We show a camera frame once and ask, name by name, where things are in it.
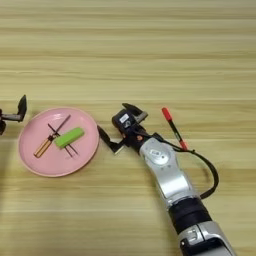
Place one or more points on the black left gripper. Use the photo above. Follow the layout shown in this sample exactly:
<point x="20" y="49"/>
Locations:
<point x="2" y="128"/>

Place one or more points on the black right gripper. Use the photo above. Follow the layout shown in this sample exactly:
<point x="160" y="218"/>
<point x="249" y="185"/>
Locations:
<point x="135" y="138"/>

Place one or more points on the pink round plate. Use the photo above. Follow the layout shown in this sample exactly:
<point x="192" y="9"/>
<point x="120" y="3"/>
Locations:
<point x="83" y="156"/>

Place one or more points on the green rectangular block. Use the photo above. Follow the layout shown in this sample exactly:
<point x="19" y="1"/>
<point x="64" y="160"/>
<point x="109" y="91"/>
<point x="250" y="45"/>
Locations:
<point x="69" y="137"/>

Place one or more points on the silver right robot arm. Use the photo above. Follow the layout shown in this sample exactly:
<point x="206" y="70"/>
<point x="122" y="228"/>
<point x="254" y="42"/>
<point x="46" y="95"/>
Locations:
<point x="173" y="180"/>

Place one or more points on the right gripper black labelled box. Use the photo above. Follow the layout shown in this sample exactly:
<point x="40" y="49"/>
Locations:
<point x="123" y="120"/>

